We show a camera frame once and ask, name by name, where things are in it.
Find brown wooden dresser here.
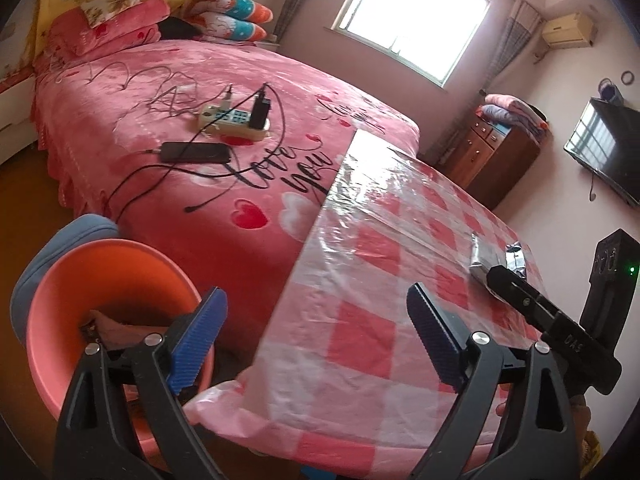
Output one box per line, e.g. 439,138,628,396
436,114,540,210

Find wall television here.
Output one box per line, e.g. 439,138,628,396
563,98,640,207

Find pink checkered plastic tablecloth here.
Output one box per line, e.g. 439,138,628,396
186,131,537,479

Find black charger adapter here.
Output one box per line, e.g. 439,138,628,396
248,89,271,130

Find cream power strip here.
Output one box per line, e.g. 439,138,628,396
198,105,270,142

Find black charging cable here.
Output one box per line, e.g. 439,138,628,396
102,83,336,224

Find pink bed blanket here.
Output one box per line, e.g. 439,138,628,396
32,40,420,356

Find red folded quilt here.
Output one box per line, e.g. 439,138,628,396
47,0,170,58

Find orange plastic trash bin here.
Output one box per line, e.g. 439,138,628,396
25,237,216,461

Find grey white snack bag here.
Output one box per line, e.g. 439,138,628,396
469,232,527,299

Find striped colourful pillow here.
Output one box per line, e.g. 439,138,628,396
179,0,273,41

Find person's right hand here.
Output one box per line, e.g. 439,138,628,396
494,391,594,456

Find wall air conditioner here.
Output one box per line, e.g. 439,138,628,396
541,12,597,49

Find folded blankets on dresser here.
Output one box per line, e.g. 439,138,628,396
475,93,549,143

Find bright window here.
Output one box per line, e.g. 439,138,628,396
332,0,492,87

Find blue round stool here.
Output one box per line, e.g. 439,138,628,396
10,214,120,347

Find white nightstand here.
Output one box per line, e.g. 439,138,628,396
0,67,37,164

